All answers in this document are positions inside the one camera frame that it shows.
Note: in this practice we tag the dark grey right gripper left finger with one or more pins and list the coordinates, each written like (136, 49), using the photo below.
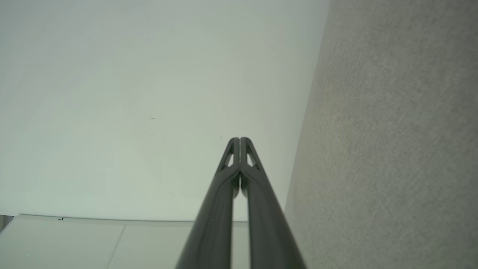
(216, 209)

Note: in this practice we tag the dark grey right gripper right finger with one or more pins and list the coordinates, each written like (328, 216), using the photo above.
(267, 224)

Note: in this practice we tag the grey fabric sofa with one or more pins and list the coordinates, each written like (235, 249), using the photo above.
(392, 149)

